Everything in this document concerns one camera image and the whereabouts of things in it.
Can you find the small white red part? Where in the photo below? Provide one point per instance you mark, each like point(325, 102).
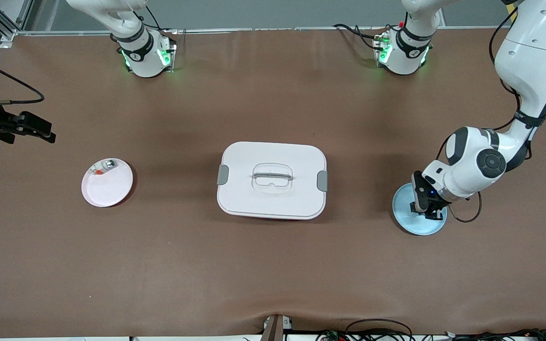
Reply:
point(95, 169)

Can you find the small silver green switch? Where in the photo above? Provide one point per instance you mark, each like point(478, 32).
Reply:
point(110, 164)

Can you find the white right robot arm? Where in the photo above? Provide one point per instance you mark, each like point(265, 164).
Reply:
point(142, 57)

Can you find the aluminium frame profile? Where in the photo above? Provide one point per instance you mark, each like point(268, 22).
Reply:
point(12, 28)

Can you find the light blue round plate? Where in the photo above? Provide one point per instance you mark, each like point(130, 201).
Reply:
point(408, 220)

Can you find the pink round plate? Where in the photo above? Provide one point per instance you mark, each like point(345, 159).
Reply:
point(107, 187)

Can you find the brown table mat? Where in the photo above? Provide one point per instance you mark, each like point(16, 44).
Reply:
point(273, 265)

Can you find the camera mount post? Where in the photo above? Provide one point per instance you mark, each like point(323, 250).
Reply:
point(273, 329)

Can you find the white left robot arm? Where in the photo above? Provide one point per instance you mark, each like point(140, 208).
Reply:
point(529, 61)

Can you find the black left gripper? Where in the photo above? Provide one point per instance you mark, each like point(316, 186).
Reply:
point(434, 204)

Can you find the white lidded storage box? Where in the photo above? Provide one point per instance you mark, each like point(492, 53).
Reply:
point(273, 199)

